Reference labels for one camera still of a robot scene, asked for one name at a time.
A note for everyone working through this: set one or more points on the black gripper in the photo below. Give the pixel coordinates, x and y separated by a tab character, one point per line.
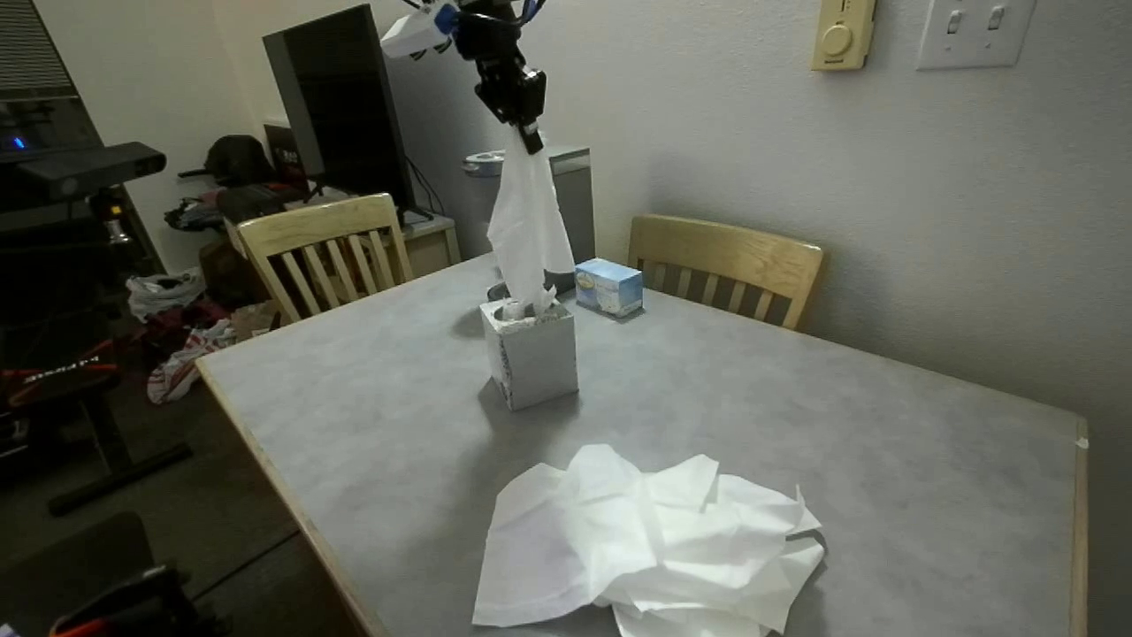
519	92

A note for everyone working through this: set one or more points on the white tissue paper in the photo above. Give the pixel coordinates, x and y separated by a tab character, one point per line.
746	554
552	542
528	225

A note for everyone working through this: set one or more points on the grey patterned tissue box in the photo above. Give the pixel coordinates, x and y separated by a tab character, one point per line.
536	358

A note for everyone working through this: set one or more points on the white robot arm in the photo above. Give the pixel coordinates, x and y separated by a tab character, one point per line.
412	29

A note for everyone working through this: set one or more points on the light blue cardboard box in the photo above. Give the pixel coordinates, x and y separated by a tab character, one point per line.
609	288

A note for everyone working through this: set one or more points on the crumpled white tissue paper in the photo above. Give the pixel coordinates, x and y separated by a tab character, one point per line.
746	554

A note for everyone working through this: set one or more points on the small wooden side cabinet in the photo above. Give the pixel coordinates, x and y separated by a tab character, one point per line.
429	248

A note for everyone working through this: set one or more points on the black flat monitor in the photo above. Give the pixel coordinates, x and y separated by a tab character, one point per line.
342	108

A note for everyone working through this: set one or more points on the wooden slat-back chair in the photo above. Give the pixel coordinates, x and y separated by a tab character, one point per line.
726	252
319	225

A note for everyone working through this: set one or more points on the pile of clothes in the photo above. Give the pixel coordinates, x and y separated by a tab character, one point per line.
201	349

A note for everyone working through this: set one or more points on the black sensor bar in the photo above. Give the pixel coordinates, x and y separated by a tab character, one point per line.
83	171

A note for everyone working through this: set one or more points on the black metal stand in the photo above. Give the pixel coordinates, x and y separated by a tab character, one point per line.
105	413

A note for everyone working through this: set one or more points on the black and red bag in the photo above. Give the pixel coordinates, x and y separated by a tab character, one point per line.
129	607

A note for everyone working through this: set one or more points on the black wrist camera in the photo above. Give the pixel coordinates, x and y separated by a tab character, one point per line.
485	29

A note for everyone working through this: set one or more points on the white light switch plate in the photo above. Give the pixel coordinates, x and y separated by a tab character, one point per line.
979	34

